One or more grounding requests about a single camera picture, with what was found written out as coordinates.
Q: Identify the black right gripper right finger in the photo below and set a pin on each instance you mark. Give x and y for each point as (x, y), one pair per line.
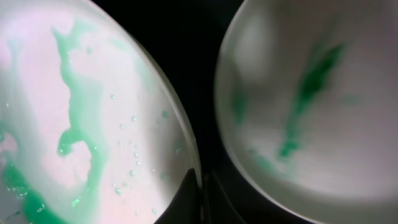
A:
(217, 207)

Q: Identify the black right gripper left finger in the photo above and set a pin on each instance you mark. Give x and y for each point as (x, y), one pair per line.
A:
(185, 205)

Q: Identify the white plate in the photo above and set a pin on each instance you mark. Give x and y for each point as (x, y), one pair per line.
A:
(92, 131)

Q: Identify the green rimmed plate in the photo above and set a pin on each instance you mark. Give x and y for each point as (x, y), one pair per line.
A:
(306, 105)

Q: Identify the black round tray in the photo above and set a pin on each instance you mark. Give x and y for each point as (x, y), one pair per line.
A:
(184, 38)

